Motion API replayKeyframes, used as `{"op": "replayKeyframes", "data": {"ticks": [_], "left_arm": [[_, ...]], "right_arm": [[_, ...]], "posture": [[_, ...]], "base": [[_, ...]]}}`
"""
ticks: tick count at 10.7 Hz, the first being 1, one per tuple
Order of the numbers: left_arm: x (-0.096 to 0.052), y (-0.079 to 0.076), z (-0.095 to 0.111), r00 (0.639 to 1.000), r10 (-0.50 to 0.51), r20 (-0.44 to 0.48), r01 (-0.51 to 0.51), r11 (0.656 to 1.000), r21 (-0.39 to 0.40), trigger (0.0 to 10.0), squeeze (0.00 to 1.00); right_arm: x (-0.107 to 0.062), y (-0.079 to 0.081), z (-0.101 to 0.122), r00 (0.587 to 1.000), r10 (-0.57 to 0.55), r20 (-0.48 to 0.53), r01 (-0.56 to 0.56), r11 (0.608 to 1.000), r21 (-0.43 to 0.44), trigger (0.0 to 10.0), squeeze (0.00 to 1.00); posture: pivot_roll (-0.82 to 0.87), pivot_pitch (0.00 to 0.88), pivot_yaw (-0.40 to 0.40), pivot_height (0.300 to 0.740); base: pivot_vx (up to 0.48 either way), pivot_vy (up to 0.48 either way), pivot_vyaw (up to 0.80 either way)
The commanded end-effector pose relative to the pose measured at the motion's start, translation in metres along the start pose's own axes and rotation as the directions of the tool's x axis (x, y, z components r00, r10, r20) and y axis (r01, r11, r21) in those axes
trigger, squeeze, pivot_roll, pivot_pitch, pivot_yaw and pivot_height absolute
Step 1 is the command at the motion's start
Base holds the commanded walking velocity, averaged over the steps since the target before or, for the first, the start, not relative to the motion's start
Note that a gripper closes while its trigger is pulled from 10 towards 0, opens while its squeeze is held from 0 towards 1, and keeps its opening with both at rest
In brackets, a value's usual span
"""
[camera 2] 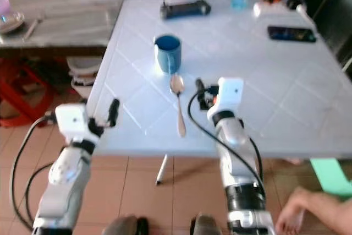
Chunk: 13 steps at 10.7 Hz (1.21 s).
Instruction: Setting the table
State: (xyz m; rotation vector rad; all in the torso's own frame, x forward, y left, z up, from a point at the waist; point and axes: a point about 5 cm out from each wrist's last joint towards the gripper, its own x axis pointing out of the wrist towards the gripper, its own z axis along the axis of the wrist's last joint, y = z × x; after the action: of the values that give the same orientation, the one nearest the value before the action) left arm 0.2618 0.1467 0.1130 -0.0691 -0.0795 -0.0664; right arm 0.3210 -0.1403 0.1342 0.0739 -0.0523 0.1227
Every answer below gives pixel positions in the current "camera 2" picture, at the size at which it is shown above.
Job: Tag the red plastic stool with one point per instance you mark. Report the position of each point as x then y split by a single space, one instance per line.
22 89

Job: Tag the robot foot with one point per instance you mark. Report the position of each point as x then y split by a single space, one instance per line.
206 226
124 227

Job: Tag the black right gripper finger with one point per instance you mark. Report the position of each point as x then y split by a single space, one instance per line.
199 87

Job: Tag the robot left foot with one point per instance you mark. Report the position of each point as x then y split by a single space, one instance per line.
124 227

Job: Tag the purple plastic bowl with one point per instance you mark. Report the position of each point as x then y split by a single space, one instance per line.
4 5

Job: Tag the white plastic bin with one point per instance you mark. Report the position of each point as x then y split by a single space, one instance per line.
83 75

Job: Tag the blue cup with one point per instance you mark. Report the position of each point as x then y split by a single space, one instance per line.
168 56

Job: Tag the person's bare foot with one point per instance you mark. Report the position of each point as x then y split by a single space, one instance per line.
313 207

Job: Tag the green plastic stool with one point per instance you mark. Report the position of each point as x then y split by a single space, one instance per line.
333 174

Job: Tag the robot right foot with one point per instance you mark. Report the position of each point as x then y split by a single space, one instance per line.
206 226

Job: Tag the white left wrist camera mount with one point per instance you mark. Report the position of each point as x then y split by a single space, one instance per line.
84 120

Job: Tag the grey wooden side table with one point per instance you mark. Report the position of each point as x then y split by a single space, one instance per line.
71 20

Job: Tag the metal dish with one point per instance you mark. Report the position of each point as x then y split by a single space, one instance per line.
12 22

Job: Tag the white table leg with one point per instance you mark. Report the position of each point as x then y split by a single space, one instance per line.
161 170

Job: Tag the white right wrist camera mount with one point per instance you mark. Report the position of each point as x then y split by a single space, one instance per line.
230 93

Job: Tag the small spoon on counter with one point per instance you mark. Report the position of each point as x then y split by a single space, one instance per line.
33 27

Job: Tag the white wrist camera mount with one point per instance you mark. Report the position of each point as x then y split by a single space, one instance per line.
230 93
84 120

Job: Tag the black phone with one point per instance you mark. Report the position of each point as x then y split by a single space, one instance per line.
292 34

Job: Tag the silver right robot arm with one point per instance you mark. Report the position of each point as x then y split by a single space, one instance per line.
239 163

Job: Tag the metal spoon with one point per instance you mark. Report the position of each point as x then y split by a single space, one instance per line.
177 85

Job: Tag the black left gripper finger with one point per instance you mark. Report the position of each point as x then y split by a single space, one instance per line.
114 111

